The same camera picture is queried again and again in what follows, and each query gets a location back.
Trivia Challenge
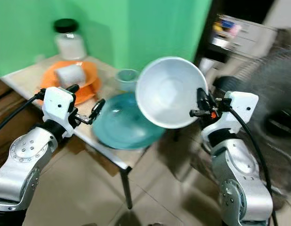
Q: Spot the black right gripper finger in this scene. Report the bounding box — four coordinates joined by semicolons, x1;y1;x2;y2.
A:
196;87;211;111

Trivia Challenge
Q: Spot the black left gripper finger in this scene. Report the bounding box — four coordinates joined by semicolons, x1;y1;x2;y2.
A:
90;98;106;119

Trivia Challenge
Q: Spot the white bowl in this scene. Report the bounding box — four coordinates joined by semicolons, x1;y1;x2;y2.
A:
135;56;208;129

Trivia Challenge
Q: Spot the orange plate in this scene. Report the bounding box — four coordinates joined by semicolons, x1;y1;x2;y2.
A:
40;60;103;105

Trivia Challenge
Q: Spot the teal glass plate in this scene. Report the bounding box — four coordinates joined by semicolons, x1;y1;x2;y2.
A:
93;92;166;150

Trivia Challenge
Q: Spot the pale green mug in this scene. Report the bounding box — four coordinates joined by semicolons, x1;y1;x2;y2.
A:
116;69;140;93

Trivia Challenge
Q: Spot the white cup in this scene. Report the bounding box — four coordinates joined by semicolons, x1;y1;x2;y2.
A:
55;65;85;88

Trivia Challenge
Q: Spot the brown wooden cabinet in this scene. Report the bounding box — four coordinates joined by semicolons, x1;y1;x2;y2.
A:
0;78;45;156

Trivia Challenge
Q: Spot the glass jar with black lid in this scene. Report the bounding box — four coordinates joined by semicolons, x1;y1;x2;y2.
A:
54;18;88;61

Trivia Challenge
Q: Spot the grey woven chair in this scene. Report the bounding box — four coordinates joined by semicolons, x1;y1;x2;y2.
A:
174;28;291;210

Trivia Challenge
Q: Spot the grey drawer cabinet with stickers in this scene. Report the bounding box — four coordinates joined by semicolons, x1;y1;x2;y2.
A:
207;14;279;62

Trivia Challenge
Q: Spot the beige table with metal legs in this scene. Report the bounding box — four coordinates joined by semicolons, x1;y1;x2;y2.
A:
0;56;172;210

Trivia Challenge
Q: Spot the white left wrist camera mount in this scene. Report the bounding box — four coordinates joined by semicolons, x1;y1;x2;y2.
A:
43;86;77;127

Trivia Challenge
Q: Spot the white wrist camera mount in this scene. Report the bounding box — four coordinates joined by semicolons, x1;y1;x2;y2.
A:
43;86;77;127
209;91;259;142

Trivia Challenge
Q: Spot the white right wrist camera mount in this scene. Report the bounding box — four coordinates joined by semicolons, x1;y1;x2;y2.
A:
209;91;259;142

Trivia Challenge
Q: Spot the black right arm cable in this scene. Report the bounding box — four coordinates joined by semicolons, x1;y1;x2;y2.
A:
225;99;279;226

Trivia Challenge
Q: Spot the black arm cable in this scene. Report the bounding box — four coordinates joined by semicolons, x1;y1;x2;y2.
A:
225;99;279;226
0;85;79;135

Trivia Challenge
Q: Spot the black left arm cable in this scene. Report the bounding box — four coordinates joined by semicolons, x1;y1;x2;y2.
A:
0;85;79;135

